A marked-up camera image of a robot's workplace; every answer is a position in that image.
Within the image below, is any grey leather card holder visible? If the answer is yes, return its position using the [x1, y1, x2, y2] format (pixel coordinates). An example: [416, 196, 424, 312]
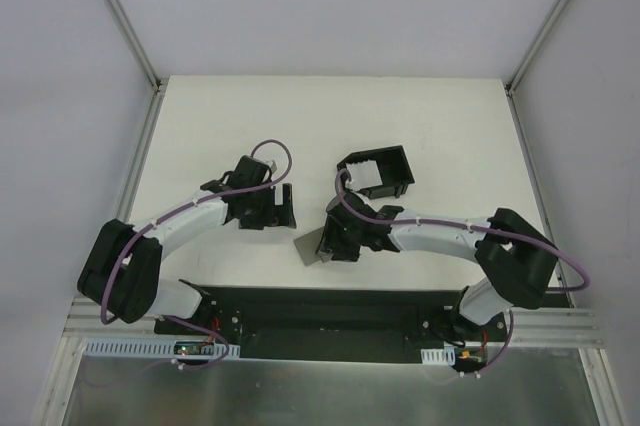
[294, 228, 333, 266]

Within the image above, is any black plastic card box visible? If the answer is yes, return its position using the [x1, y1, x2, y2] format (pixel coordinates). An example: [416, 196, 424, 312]
[336, 145, 415, 200]

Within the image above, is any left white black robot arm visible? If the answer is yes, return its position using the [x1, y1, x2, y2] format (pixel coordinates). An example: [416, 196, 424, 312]
[77, 180, 296, 335]

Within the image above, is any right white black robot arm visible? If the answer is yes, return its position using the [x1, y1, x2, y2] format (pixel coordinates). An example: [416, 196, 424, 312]
[314, 193, 557, 341]

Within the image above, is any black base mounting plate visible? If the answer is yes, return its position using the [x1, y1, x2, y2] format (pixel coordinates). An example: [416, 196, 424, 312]
[94, 281, 574, 361]

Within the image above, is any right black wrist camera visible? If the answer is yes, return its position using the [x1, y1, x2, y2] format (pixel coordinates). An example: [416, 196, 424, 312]
[336, 191, 384, 224]

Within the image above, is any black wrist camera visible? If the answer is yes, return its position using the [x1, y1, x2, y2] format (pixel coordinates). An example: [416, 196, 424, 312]
[226, 155, 272, 190]
[336, 191, 384, 224]

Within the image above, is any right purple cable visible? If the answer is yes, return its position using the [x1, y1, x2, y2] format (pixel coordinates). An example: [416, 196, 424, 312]
[334, 168, 592, 381]

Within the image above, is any purple cable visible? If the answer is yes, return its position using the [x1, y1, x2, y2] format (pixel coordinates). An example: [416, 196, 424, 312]
[334, 168, 592, 381]
[99, 138, 294, 372]

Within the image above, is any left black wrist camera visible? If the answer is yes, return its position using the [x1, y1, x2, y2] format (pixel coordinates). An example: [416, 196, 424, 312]
[226, 155, 272, 190]

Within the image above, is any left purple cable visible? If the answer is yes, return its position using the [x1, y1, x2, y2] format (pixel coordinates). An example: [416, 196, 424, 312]
[99, 138, 294, 372]

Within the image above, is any right white cable duct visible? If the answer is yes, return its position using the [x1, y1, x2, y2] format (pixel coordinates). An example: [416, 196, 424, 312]
[420, 345, 456, 367]

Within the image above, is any white cable duct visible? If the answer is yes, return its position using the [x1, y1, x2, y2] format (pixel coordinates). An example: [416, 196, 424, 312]
[84, 338, 241, 361]
[420, 345, 456, 367]

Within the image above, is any left white cable duct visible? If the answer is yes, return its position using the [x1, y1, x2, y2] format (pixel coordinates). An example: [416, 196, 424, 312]
[84, 338, 241, 361]

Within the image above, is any left aluminium frame post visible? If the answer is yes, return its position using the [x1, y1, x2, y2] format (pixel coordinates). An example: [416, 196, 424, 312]
[103, 0, 164, 91]

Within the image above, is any aluminium frame post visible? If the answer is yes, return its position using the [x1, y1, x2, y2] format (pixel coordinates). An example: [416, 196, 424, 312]
[505, 0, 572, 96]
[103, 0, 164, 91]

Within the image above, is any right aluminium frame post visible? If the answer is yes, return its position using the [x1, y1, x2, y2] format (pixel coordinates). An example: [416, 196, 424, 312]
[505, 0, 572, 96]

